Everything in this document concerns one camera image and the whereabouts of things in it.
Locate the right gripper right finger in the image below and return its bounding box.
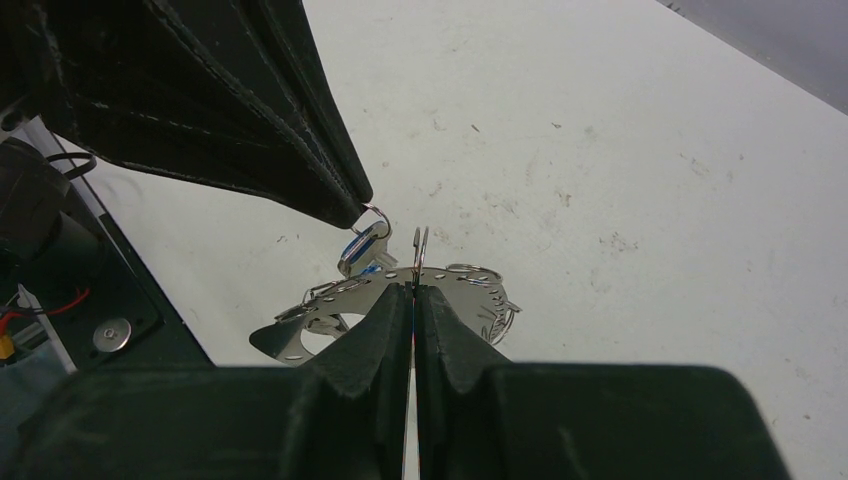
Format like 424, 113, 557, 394
414, 287, 790, 479

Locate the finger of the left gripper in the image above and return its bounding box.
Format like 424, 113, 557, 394
245, 1, 373, 204
1, 1, 365, 229

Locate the metal key organizer plate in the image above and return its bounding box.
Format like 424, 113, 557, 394
249, 229, 521, 367

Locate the key with blue tag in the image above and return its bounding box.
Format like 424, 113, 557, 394
337, 203, 398, 278

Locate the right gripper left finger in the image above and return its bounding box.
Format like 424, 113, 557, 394
1, 284, 412, 479

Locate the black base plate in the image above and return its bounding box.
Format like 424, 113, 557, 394
0, 119, 217, 425

